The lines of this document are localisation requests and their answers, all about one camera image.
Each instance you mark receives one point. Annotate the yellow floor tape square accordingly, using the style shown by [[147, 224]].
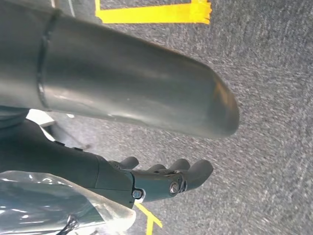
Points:
[[149, 220]]

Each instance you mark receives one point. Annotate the silver robot body shell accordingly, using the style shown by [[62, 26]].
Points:
[[36, 201]]

